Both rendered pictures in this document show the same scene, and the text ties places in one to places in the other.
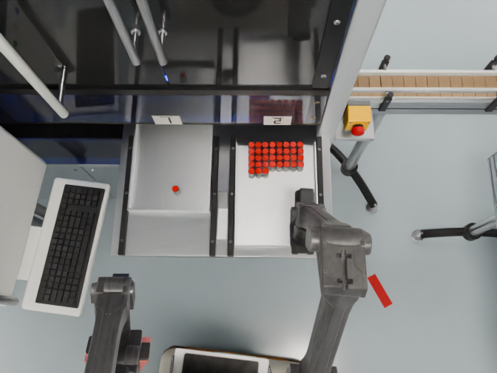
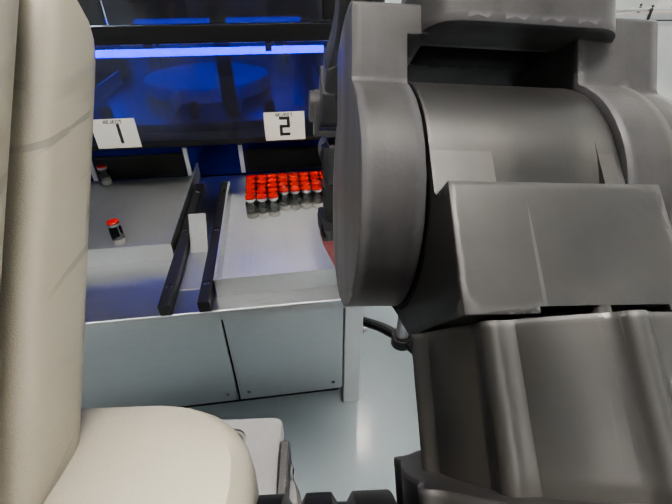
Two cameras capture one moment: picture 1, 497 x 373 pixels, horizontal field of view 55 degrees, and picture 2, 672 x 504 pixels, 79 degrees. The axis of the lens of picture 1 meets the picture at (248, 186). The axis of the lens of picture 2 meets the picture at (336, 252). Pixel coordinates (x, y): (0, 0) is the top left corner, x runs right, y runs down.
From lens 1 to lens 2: 1.08 m
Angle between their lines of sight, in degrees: 38
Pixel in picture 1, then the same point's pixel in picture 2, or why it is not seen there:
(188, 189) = (141, 237)
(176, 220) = (105, 275)
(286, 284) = not seen: outside the picture
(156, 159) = (96, 214)
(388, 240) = not seen: hidden behind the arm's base
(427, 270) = not seen: hidden behind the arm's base
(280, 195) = (301, 231)
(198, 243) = (140, 300)
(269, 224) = (284, 262)
